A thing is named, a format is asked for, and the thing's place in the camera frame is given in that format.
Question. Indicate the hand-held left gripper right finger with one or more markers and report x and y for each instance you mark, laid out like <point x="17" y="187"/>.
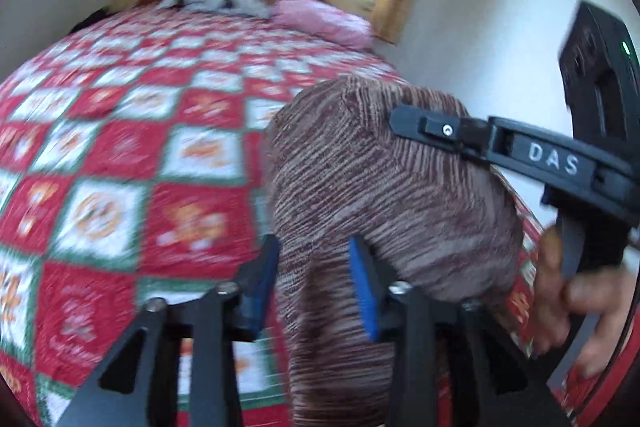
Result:
<point x="362" y="292"/>

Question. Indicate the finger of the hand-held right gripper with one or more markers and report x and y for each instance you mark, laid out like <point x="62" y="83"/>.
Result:
<point x="440" y="129"/>

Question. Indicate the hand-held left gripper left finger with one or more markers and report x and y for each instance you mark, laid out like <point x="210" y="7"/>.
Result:
<point x="260" y="302"/>

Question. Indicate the brown knitted sweater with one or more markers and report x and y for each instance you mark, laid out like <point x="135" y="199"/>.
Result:
<point x="360" y="187"/>

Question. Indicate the person's right hand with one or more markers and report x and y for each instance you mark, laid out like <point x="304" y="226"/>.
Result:
<point x="547" y="297"/>

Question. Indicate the pink pillow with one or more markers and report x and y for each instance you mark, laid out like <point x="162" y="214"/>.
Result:
<point x="320" y="19"/>

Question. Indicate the red checkered printed blanket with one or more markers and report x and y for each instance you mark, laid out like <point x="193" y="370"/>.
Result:
<point x="125" y="132"/>

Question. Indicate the dark cloth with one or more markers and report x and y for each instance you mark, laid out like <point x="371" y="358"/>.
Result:
<point x="90" y="21"/>

